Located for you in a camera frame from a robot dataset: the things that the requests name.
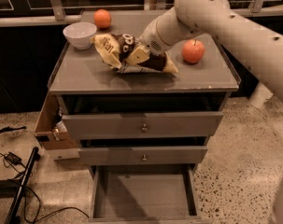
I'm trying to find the cardboard box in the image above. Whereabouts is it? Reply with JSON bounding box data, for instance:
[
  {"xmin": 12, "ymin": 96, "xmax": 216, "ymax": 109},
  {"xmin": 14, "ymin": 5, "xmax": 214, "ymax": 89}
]
[{"xmin": 35, "ymin": 93, "xmax": 78, "ymax": 150}]

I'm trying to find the metal window railing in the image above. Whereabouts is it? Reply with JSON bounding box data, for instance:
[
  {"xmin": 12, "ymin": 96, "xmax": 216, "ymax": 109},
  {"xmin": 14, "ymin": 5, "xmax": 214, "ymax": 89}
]
[{"xmin": 0, "ymin": 0, "xmax": 283, "ymax": 28}]

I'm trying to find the grey drawer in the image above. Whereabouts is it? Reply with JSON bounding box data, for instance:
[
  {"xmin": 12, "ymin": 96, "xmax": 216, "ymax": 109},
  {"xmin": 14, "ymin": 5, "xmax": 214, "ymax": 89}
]
[
  {"xmin": 63, "ymin": 111, "xmax": 223, "ymax": 140},
  {"xmin": 78, "ymin": 146, "xmax": 207, "ymax": 165},
  {"xmin": 90, "ymin": 164, "xmax": 210, "ymax": 224}
]

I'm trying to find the orange fruit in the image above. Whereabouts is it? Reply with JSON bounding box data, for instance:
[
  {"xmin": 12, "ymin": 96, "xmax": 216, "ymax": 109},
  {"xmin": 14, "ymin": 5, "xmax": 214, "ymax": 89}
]
[{"xmin": 93, "ymin": 9, "xmax": 111, "ymax": 29}]

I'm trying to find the grey drawer cabinet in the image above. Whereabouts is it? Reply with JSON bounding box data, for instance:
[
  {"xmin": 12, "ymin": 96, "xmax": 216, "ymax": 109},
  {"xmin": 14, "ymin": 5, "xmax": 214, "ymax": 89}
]
[{"xmin": 47, "ymin": 8, "xmax": 242, "ymax": 173}]

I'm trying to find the black tool on floor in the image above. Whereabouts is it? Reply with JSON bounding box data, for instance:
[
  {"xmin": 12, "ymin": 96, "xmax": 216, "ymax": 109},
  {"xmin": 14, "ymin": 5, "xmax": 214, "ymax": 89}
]
[{"xmin": 0, "ymin": 126, "xmax": 27, "ymax": 133}]

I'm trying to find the brown chip bag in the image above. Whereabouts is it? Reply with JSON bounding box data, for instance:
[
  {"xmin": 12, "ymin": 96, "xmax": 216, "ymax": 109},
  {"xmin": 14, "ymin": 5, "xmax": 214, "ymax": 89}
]
[{"xmin": 90, "ymin": 34, "xmax": 178, "ymax": 73}]

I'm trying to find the black power adapter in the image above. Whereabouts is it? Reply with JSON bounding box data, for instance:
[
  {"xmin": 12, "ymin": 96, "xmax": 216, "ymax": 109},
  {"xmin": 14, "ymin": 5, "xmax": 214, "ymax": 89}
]
[{"xmin": 5, "ymin": 152, "xmax": 21, "ymax": 165}]

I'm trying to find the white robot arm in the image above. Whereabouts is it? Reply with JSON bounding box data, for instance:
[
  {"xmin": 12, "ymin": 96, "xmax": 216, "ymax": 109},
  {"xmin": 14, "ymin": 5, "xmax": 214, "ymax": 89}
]
[{"xmin": 127, "ymin": 0, "xmax": 283, "ymax": 103}]

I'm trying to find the grey middle drawer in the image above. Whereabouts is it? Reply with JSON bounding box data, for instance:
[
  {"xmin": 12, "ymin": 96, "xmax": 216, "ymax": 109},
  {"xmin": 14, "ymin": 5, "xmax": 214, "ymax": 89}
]
[{"xmin": 78, "ymin": 146, "xmax": 207, "ymax": 165}]

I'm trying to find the black pole on floor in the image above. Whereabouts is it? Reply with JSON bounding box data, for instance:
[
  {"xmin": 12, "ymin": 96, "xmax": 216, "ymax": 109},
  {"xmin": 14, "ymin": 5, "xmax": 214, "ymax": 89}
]
[{"xmin": 5, "ymin": 147, "xmax": 39, "ymax": 224}]

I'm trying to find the white bowl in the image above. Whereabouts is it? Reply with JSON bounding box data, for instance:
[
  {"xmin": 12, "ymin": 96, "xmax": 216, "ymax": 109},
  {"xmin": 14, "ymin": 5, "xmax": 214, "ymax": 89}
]
[{"xmin": 63, "ymin": 22, "xmax": 97, "ymax": 49}]

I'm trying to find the black cable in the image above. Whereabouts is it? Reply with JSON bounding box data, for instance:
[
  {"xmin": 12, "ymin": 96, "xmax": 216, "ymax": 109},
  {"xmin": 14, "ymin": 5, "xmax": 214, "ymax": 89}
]
[{"xmin": 0, "ymin": 146, "xmax": 90, "ymax": 224}]

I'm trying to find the red apple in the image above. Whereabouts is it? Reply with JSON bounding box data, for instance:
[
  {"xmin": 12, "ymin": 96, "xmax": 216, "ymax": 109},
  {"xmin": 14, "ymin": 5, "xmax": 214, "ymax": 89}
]
[{"xmin": 181, "ymin": 39, "xmax": 205, "ymax": 63}]

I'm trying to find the grey top drawer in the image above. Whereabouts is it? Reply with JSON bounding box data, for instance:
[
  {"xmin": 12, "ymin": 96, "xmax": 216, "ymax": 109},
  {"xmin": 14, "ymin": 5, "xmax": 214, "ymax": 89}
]
[{"xmin": 63, "ymin": 111, "xmax": 223, "ymax": 140}]

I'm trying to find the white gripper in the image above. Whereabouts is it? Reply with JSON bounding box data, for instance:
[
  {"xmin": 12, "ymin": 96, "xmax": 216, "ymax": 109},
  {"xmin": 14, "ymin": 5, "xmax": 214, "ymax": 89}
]
[{"xmin": 125, "ymin": 19, "xmax": 171, "ymax": 65}]

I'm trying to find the grey bottom drawer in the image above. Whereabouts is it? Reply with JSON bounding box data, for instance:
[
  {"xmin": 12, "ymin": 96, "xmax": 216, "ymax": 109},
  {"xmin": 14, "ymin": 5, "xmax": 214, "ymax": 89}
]
[{"xmin": 90, "ymin": 164, "xmax": 210, "ymax": 224}]

